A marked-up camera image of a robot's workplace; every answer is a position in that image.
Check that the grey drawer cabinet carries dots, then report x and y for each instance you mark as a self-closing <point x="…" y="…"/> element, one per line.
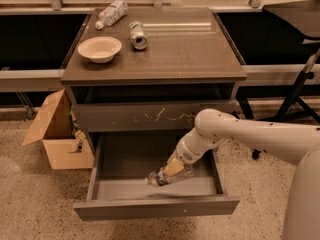
<point x="187" y="58"/>

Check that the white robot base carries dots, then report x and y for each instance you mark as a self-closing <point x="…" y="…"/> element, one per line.
<point x="302" y="219"/>

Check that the black table stand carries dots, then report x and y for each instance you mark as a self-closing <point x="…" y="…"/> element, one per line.
<point x="294" y="36"/>

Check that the green aluminium drink can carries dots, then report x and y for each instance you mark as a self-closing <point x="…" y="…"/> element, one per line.
<point x="138" y="35"/>

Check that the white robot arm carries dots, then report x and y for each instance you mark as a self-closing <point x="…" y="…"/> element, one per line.
<point x="288" y="142"/>

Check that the clear plastic water bottle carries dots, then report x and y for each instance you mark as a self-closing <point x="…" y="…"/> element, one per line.
<point x="158" y="178"/>

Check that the closed scratched grey drawer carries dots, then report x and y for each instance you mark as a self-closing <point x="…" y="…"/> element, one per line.
<point x="113" y="117"/>

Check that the open cardboard box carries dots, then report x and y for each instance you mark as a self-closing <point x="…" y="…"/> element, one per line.
<point x="52" y="126"/>

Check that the items in cardboard box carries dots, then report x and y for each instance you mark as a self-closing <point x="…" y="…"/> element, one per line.
<point x="77" y="132"/>

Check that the open grey lower drawer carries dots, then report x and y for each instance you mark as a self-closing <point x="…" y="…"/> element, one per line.
<point x="117" y="188"/>

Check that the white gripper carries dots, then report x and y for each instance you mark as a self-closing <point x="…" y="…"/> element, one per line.
<point x="182" y="154"/>

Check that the labelled water bottle at back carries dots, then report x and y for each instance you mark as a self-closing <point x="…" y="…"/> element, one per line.
<point x="110" y="15"/>

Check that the beige paper bowl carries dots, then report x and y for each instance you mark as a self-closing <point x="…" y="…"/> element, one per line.
<point x="100" y="49"/>

